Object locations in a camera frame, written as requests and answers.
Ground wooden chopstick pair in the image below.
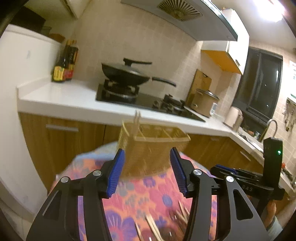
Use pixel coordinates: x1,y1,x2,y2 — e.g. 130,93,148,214
132,110,141,137

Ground person hand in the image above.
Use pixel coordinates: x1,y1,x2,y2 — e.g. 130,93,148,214
263,200,276,228

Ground chrome sink faucet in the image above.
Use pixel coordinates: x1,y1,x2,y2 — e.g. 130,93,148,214
258,118,279,142

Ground floral tablecloth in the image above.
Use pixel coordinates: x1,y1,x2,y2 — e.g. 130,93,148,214
49,141,219,241

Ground brown rice cooker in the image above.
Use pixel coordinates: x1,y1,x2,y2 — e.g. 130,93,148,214
190,89,219,118

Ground tan plastic utensil basket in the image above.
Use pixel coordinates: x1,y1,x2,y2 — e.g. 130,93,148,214
118,121,191,180

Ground wooden cutting board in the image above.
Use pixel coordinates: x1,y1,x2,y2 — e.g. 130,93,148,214
185,69,212,107

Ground black gas stove top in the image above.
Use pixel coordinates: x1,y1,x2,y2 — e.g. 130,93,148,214
96,79,205,123

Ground dark soy sauce bottle front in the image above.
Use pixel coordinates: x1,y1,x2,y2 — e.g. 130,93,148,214
52,40,71,83

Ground black wok with lid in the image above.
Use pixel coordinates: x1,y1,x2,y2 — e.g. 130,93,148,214
101,58,177,87

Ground white refrigerator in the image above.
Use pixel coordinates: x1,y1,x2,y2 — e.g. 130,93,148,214
1,25,61,216

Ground dark sauce bottle red label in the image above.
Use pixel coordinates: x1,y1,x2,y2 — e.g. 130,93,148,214
66,40,79,81

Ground grey range hood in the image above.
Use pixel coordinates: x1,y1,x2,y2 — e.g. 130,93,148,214
121,0,238,41

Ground wooden cabinet door with handle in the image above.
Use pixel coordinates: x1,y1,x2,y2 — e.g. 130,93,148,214
19,112,107,193

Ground white upper wall cabinet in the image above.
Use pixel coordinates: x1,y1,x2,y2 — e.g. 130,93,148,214
201,9,249,75

